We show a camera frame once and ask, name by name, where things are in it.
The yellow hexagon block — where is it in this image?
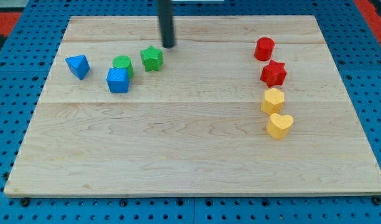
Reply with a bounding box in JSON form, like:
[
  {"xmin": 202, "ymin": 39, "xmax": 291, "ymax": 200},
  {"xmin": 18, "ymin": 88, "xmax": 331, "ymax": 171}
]
[{"xmin": 260, "ymin": 88, "xmax": 285, "ymax": 114}]

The wooden board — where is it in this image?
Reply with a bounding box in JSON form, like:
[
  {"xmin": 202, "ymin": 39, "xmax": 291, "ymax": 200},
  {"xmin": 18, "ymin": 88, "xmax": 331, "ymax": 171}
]
[{"xmin": 4, "ymin": 16, "xmax": 381, "ymax": 198}]

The green star block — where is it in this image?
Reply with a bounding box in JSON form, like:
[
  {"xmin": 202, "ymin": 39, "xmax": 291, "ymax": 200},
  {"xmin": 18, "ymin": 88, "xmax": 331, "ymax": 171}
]
[{"xmin": 140, "ymin": 45, "xmax": 163, "ymax": 72}]

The blue cube block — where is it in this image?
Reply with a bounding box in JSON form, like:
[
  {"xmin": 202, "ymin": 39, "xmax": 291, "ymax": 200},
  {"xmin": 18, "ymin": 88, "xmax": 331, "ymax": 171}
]
[{"xmin": 106, "ymin": 68, "xmax": 130, "ymax": 93}]

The green cylinder block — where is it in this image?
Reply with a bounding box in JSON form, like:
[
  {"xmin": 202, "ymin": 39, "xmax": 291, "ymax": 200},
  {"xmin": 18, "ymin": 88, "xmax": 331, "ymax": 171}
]
[{"xmin": 112, "ymin": 55, "xmax": 134, "ymax": 78}]

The yellow heart block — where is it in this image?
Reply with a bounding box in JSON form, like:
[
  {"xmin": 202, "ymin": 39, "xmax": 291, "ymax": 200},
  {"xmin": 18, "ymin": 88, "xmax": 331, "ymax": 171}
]
[{"xmin": 266, "ymin": 113, "xmax": 294, "ymax": 140}]

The red star block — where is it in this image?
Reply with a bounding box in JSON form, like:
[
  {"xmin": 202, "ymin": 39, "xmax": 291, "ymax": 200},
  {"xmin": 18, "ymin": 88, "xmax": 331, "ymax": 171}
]
[{"xmin": 260, "ymin": 60, "xmax": 287, "ymax": 87}]

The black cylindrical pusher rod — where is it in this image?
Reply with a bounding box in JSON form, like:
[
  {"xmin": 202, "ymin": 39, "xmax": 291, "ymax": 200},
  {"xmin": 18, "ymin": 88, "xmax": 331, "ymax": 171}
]
[{"xmin": 157, "ymin": 0, "xmax": 175, "ymax": 49}]

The red cylinder block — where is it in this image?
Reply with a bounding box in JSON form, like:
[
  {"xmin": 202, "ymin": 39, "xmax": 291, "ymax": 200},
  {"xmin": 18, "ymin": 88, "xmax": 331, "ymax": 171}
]
[{"xmin": 254, "ymin": 37, "xmax": 275, "ymax": 61}]

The blue triangular block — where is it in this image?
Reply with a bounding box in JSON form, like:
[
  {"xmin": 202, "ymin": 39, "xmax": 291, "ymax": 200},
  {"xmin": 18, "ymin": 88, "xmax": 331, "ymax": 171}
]
[{"xmin": 65, "ymin": 55, "xmax": 90, "ymax": 80}]

